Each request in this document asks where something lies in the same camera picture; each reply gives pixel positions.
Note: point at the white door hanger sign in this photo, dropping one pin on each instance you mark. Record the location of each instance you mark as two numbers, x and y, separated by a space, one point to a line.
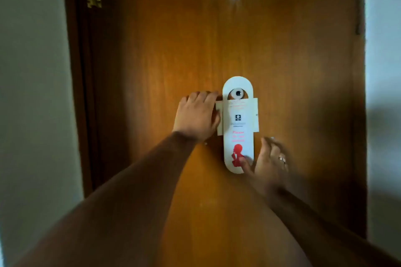
238 113

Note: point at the dark door latch plate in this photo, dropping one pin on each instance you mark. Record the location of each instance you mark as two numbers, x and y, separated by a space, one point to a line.
359 12

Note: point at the person's right hand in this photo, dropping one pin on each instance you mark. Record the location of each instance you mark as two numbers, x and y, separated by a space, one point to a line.
269 172

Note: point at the brown wooden door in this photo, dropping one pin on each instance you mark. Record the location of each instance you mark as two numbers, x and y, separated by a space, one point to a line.
175 44

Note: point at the person's left middle finger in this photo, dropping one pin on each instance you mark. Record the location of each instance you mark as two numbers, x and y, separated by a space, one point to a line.
202 96

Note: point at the dark wooden door frame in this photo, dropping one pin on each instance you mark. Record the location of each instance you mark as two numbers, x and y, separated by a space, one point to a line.
76 88

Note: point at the person's right thumb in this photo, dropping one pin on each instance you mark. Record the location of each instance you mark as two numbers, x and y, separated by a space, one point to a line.
246 165

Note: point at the person's left hand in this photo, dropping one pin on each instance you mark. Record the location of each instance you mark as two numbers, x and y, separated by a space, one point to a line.
194 119

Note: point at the person's left forearm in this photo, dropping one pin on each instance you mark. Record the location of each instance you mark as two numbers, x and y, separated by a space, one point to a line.
125 201

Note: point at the cream paper card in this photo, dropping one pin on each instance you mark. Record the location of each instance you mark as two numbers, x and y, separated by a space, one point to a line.
255 116

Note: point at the silver round door knob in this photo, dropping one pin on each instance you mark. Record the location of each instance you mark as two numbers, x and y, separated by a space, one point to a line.
238 93

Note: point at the person's left little finger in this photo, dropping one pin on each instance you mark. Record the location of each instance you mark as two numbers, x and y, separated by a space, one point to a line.
183 101

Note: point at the person's right forearm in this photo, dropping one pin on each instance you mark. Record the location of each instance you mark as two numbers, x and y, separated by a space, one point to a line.
316 229

